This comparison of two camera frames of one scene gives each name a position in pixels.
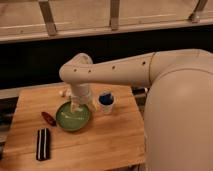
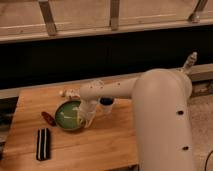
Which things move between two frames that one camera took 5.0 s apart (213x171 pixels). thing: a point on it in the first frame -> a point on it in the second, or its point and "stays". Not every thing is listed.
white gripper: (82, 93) -> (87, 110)
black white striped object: (43, 144) stays
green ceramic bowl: (73, 121) stays
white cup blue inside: (106, 100) stays
